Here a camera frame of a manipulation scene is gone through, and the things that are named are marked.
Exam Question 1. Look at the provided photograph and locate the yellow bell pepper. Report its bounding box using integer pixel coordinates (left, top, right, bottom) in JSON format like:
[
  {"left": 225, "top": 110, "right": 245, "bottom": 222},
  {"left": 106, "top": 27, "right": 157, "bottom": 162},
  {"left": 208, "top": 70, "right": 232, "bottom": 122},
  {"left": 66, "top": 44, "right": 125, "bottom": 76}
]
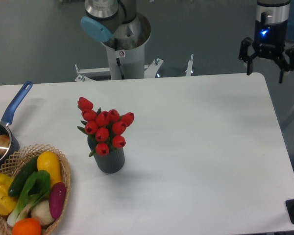
[{"left": 0, "top": 172, "right": 18, "bottom": 216}]

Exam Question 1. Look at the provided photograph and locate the green bok choy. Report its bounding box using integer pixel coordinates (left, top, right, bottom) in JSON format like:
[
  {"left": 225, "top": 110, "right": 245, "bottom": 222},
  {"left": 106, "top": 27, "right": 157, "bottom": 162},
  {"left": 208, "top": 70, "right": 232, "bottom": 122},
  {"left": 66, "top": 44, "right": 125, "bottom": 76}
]
[{"left": 7, "top": 170, "right": 50, "bottom": 227}]

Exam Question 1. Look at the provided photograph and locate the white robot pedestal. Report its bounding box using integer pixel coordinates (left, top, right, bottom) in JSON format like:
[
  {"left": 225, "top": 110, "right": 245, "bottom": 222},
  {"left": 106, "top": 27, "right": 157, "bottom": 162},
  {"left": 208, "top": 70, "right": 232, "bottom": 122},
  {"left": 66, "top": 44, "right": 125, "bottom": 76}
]
[{"left": 74, "top": 12, "right": 195, "bottom": 82}]

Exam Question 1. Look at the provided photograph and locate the woven wicker basket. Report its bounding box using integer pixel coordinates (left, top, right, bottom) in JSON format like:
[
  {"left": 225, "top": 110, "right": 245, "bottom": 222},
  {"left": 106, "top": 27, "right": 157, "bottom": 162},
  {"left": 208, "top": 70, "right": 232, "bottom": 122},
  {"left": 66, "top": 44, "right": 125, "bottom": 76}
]
[{"left": 0, "top": 144, "right": 71, "bottom": 235}]

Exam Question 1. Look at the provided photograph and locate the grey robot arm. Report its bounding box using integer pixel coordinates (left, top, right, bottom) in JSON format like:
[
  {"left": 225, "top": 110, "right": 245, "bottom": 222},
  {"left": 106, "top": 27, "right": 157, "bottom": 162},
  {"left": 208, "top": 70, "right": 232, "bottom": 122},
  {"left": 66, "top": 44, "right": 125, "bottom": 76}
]
[{"left": 80, "top": 0, "right": 294, "bottom": 83}]

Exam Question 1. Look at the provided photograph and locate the white garlic bulb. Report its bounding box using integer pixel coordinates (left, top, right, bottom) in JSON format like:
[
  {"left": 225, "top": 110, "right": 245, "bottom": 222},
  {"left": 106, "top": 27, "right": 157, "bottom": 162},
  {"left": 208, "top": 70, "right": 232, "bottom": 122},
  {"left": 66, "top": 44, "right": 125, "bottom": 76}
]
[{"left": 30, "top": 200, "right": 55, "bottom": 226}]

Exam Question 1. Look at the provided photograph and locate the purple eggplant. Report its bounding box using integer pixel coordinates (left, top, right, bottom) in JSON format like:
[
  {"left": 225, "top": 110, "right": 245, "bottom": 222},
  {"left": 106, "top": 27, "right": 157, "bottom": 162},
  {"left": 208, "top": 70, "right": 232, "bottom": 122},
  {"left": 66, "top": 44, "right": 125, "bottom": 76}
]
[{"left": 49, "top": 182, "right": 67, "bottom": 219}]

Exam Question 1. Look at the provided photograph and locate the blue handled saucepan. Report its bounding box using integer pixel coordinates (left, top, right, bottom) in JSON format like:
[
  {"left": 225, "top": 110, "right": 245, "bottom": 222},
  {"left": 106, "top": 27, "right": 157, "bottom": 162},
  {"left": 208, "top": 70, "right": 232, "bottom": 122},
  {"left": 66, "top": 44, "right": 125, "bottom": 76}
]
[{"left": 0, "top": 81, "right": 33, "bottom": 168}]

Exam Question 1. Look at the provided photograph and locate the orange fruit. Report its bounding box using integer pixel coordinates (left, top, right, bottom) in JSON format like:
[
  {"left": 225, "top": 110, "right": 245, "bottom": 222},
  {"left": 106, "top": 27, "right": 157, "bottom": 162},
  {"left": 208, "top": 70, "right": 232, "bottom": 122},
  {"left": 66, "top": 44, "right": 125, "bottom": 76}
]
[{"left": 12, "top": 218, "right": 42, "bottom": 235}]

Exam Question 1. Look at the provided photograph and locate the grey ribbed vase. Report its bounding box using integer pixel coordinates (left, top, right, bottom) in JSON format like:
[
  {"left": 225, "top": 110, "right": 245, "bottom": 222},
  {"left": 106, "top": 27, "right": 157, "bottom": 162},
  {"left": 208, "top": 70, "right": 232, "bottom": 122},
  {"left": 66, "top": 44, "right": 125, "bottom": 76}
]
[{"left": 87, "top": 137, "right": 125, "bottom": 174}]

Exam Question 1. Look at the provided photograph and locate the yellow squash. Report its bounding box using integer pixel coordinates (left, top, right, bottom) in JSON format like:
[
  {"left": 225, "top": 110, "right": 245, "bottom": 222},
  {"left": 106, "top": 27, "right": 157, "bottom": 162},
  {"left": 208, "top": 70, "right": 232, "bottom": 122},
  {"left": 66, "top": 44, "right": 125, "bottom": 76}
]
[{"left": 37, "top": 151, "right": 62, "bottom": 187}]

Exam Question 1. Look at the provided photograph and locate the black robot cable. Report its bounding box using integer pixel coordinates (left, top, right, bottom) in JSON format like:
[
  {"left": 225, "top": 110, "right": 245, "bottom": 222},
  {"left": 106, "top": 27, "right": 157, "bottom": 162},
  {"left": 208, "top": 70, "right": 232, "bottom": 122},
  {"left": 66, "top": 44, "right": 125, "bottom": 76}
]
[{"left": 113, "top": 38, "right": 125, "bottom": 80}]

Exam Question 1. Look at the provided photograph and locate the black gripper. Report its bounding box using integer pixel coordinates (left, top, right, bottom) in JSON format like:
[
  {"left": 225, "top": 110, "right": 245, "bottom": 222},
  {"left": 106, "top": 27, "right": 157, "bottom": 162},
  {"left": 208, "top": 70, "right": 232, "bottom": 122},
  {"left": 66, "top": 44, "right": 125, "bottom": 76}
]
[{"left": 239, "top": 21, "right": 294, "bottom": 84}]

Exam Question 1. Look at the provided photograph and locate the green cucumber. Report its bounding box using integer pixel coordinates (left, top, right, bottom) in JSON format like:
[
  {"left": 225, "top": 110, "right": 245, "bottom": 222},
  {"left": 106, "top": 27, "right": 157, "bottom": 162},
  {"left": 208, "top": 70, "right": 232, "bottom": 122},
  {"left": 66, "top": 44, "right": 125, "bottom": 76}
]
[{"left": 8, "top": 156, "right": 38, "bottom": 197}]

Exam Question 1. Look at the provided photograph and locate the red tulip bouquet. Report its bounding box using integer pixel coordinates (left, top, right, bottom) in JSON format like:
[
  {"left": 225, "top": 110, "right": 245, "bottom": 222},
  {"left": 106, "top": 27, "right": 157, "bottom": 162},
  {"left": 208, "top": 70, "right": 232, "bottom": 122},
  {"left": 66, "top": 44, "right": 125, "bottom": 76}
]
[{"left": 77, "top": 97, "right": 135, "bottom": 157}]

